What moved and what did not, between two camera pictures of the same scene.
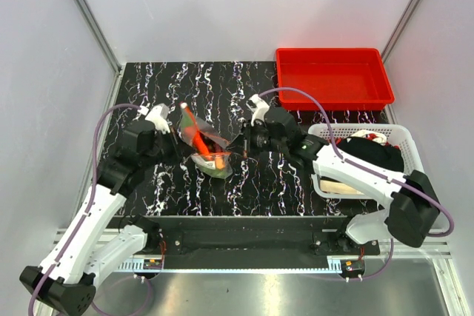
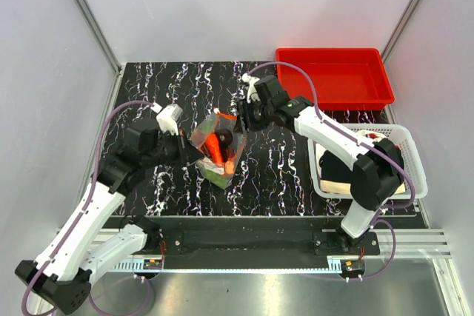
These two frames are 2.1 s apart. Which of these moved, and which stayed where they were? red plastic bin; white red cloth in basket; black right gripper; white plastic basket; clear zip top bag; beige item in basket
Moved: clear zip top bag; black right gripper
Stayed: red plastic bin; white red cloth in basket; white plastic basket; beige item in basket
